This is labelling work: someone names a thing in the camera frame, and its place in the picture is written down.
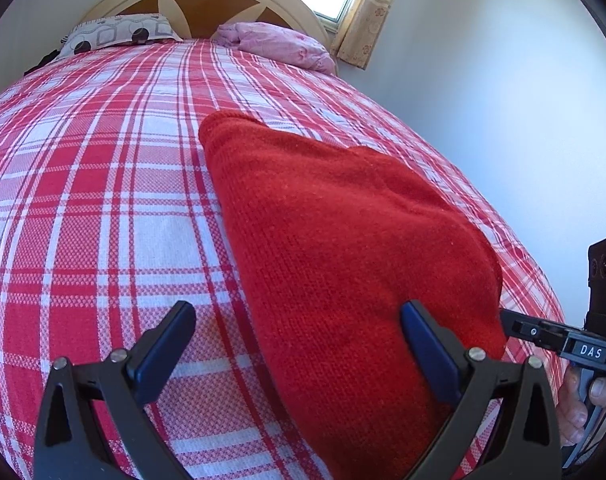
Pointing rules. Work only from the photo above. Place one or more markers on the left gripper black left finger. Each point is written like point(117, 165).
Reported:
point(69, 441)

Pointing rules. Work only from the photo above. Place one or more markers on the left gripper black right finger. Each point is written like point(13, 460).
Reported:
point(514, 401)

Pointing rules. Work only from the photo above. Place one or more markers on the red knit sweater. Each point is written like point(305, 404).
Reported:
point(329, 244)

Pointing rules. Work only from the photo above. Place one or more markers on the right hand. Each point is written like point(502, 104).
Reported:
point(572, 413)

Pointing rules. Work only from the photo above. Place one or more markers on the red white plaid bedspread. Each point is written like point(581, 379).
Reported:
point(108, 217)

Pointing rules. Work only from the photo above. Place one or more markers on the beige curtain by headboard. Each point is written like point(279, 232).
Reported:
point(356, 34)

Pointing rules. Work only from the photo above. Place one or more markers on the pink pillow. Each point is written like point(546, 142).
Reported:
point(279, 44)

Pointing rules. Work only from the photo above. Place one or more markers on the dark cloth beside pillow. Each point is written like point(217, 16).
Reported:
point(46, 59)

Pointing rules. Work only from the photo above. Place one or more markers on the grey patterned pillow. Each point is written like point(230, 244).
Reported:
point(115, 31)

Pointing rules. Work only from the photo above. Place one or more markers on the cream wooden headboard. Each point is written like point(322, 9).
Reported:
point(194, 19)

